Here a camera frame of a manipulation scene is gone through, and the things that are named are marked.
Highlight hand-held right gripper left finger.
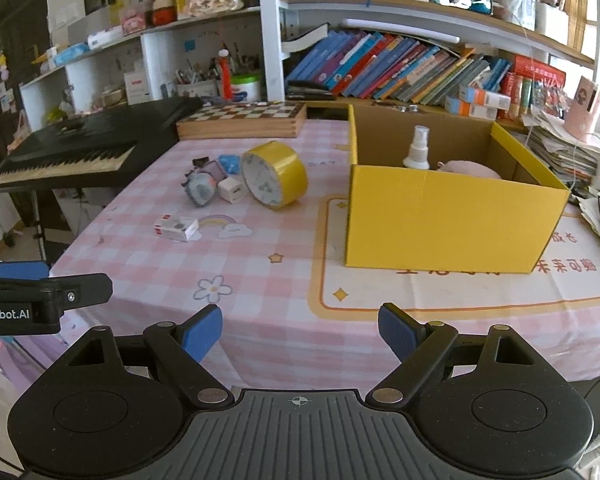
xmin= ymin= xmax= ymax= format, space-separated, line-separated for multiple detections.
xmin=55 ymin=304 xmax=236 ymax=408

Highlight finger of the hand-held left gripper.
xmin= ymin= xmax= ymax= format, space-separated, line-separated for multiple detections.
xmin=40 ymin=273 xmax=114 ymax=310
xmin=0 ymin=260 xmax=51 ymax=284

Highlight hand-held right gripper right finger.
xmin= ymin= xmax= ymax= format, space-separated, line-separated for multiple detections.
xmin=365 ymin=302 xmax=548 ymax=408

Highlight small white red-label box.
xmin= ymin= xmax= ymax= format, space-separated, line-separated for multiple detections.
xmin=153 ymin=214 xmax=200 ymax=242

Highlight yellow cardboard box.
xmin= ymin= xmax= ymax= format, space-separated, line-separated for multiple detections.
xmin=346 ymin=104 xmax=572 ymax=275

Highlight white charger cube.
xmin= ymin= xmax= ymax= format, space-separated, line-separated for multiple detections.
xmin=216 ymin=177 xmax=247 ymax=205

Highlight yellow tape roll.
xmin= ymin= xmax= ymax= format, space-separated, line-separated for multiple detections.
xmin=240 ymin=141 xmax=309 ymax=210

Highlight pink checked cloth-covered desktop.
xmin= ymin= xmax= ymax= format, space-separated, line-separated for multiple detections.
xmin=47 ymin=104 xmax=600 ymax=391

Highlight purple cloth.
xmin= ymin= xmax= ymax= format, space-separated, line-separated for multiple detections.
xmin=0 ymin=332 xmax=88 ymax=401

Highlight black keyboard stand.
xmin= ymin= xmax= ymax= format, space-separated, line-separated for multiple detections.
xmin=29 ymin=187 xmax=89 ymax=267

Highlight black electronic keyboard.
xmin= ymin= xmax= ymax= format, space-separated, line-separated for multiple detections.
xmin=0 ymin=97 xmax=205 ymax=194

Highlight pink plush toy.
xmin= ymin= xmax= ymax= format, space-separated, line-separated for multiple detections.
xmin=437 ymin=159 xmax=504 ymax=180

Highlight white spray bottle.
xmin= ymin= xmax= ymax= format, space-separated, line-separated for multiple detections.
xmin=402 ymin=126 xmax=431 ymax=170

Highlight white carton red label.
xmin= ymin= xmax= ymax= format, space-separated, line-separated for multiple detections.
xmin=123 ymin=70 xmax=151 ymax=106

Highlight blue tissue pack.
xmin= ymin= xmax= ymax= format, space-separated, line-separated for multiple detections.
xmin=54 ymin=42 xmax=91 ymax=67

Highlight wooden chess board box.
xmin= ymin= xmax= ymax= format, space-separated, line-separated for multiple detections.
xmin=175 ymin=101 xmax=308 ymax=141

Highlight dark wooden case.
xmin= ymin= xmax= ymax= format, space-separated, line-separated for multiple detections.
xmin=370 ymin=101 xmax=424 ymax=114

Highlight white pen holder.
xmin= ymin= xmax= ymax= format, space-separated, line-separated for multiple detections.
xmin=175 ymin=57 xmax=221 ymax=99

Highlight orange white small box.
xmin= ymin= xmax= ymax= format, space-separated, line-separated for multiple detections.
xmin=444 ymin=96 xmax=499 ymax=121
xmin=458 ymin=85 xmax=512 ymax=110

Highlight stack of papers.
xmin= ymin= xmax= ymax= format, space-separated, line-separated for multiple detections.
xmin=522 ymin=110 xmax=600 ymax=261

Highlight white tissue pack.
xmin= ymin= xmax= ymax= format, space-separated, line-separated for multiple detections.
xmin=87 ymin=27 xmax=124 ymax=51

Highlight white tub green lid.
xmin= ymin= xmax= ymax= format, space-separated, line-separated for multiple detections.
xmin=230 ymin=74 xmax=264 ymax=104

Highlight red tassel ornament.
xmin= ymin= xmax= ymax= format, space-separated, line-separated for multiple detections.
xmin=217 ymin=47 xmax=234 ymax=101

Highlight black flat case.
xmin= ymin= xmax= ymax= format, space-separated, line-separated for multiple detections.
xmin=285 ymin=82 xmax=337 ymax=102

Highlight row of books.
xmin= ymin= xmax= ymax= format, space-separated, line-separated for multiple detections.
xmin=285 ymin=30 xmax=568 ymax=116

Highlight red white round doll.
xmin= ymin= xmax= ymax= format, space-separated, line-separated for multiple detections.
xmin=151 ymin=0 xmax=177 ymax=26

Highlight pink paper crown box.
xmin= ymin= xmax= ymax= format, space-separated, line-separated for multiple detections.
xmin=567 ymin=76 xmax=600 ymax=144

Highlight white bookshelf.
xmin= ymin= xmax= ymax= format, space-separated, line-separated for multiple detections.
xmin=19 ymin=0 xmax=600 ymax=128

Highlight white shelf containers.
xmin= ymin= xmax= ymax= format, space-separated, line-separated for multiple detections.
xmin=500 ymin=0 xmax=572 ymax=34

